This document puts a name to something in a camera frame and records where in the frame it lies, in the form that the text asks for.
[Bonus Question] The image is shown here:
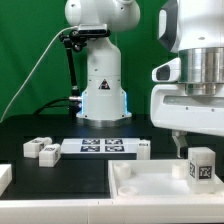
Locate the mounted camera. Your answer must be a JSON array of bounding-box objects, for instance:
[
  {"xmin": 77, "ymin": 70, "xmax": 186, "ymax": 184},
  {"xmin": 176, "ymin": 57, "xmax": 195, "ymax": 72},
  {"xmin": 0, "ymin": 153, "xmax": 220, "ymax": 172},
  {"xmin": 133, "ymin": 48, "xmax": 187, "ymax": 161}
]
[{"xmin": 71, "ymin": 24, "xmax": 110, "ymax": 38}]

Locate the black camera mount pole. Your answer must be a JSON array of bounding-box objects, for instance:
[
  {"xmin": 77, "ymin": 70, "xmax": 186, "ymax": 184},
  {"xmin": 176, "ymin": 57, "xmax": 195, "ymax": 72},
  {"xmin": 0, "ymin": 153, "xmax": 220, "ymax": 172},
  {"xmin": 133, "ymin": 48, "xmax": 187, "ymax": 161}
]
[{"xmin": 59, "ymin": 33, "xmax": 87, "ymax": 118}]

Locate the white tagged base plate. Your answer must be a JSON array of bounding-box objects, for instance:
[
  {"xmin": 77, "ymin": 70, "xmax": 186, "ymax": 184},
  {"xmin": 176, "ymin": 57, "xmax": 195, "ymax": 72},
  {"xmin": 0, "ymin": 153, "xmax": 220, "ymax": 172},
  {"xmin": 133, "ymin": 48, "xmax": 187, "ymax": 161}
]
[{"xmin": 61, "ymin": 138, "xmax": 139, "ymax": 154}]

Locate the white front fence rail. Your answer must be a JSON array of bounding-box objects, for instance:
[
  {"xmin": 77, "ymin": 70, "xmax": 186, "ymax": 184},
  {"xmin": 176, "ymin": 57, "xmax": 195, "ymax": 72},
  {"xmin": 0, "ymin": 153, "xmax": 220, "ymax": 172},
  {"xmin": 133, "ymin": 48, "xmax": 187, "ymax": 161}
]
[{"xmin": 0, "ymin": 200, "xmax": 224, "ymax": 224}]

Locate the white camera cable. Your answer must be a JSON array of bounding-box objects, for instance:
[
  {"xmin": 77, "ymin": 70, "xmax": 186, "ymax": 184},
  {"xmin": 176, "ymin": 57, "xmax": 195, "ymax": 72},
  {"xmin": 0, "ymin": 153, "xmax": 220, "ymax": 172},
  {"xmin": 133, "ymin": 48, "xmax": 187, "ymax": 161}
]
[{"xmin": 0, "ymin": 25, "xmax": 80, "ymax": 123}]

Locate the black cable bundle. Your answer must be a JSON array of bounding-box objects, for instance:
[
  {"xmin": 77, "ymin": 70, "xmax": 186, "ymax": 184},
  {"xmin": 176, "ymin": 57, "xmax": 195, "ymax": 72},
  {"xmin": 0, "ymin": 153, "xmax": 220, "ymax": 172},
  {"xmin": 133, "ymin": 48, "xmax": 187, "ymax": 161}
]
[{"xmin": 33, "ymin": 97, "xmax": 83, "ymax": 116}]

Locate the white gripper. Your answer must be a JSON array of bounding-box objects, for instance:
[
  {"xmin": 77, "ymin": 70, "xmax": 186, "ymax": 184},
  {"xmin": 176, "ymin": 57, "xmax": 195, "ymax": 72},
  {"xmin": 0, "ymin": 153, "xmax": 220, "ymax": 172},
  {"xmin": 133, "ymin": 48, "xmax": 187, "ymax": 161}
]
[{"xmin": 150, "ymin": 58, "xmax": 224, "ymax": 158}]

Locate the white left block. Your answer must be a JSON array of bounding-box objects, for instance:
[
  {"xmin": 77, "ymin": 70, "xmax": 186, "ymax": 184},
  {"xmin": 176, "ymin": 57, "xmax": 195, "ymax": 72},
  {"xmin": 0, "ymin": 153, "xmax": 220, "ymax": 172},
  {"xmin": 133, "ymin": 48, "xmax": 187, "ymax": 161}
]
[{"xmin": 0, "ymin": 164, "xmax": 12, "ymax": 196}]

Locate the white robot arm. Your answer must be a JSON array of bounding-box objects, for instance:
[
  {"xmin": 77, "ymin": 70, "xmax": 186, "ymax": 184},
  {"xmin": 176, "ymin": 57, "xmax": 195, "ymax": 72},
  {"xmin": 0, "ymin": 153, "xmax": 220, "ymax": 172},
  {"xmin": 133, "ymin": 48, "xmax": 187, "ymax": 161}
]
[{"xmin": 65, "ymin": 0, "xmax": 224, "ymax": 148}]

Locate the white square tabletop part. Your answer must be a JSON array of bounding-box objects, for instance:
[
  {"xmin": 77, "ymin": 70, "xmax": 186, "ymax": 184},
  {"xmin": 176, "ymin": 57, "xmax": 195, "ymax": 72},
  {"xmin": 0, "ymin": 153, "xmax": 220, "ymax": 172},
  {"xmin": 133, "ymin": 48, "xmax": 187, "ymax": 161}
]
[{"xmin": 108, "ymin": 159, "xmax": 224, "ymax": 199}]

